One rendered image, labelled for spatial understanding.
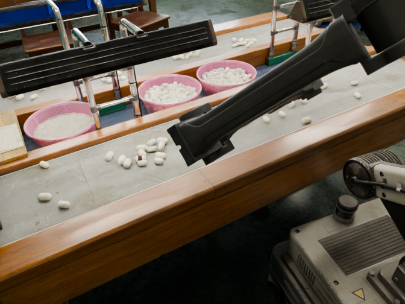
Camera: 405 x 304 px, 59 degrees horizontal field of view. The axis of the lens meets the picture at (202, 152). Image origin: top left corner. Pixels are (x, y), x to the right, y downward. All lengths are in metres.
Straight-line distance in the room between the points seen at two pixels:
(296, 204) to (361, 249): 0.82
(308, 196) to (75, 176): 1.37
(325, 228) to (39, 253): 0.90
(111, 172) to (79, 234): 0.27
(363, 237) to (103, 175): 0.88
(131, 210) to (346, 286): 0.67
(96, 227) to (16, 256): 0.19
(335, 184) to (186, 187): 1.38
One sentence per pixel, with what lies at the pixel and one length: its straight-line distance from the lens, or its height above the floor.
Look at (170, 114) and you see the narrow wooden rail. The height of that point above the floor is 0.76.
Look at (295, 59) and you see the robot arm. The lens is 0.52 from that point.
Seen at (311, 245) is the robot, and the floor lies 0.47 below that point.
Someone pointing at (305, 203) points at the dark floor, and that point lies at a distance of 2.09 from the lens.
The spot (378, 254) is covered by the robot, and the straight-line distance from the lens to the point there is 1.32.
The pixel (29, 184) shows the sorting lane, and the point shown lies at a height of 0.74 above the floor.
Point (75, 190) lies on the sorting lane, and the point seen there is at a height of 0.74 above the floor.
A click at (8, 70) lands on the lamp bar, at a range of 1.01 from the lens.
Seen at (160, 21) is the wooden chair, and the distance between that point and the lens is 3.47.
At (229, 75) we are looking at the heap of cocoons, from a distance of 1.67.
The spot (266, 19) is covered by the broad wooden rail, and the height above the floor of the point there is 0.76.
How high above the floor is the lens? 1.45
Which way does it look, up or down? 37 degrees down
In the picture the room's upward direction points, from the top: 3 degrees counter-clockwise
